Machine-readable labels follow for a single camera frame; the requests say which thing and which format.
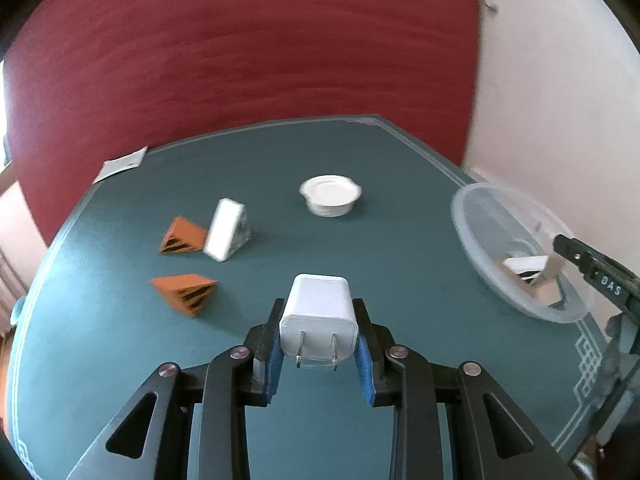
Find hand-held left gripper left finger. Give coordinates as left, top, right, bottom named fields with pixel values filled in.
left=65, top=297, right=286, bottom=480

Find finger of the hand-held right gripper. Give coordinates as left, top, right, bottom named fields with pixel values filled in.
left=552, top=234, right=596, bottom=273

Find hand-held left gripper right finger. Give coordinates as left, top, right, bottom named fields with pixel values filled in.
left=352, top=297, right=576, bottom=480

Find white striped wedge block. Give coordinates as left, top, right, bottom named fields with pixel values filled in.
left=502, top=255, right=551, bottom=281
left=203, top=198, right=252, bottom=262

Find brown wooden board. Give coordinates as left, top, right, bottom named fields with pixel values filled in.
left=527, top=280, right=563, bottom=307

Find white charger plug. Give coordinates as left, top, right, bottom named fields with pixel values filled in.
left=279, top=274, right=360, bottom=371

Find clear plastic bowl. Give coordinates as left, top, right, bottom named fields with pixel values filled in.
left=450, top=182, right=596, bottom=323

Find orange striped wedge block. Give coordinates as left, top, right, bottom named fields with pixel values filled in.
left=158, top=216, right=208, bottom=257
left=151, top=274, right=219, bottom=319

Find white paper sheet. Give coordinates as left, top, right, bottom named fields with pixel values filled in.
left=94, top=146, right=150, bottom=184

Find teal bowl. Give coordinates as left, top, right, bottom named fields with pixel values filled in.
left=9, top=294, right=29, bottom=327

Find red quilted blanket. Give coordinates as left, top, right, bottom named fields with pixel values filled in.
left=2, top=0, right=483, bottom=248

